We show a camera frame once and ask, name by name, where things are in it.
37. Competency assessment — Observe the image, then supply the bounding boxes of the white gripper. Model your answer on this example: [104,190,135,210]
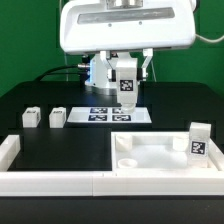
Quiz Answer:
[60,0,196,82]

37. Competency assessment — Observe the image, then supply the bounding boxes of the white square tabletop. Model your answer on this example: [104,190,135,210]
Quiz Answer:
[111,132,224,172]

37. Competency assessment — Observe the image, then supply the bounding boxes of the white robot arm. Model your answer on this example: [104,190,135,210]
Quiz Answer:
[60,0,210,90]

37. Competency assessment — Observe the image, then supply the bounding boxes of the white U-shaped fence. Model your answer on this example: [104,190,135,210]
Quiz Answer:
[0,135,224,196]

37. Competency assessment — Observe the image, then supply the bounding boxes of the black cable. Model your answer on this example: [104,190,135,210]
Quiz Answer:
[33,64,91,82]

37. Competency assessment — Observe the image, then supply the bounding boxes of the white marker base plate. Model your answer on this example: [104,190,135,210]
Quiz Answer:
[67,107,151,124]

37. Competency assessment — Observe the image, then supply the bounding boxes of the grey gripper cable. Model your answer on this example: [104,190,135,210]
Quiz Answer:
[194,31,224,44]

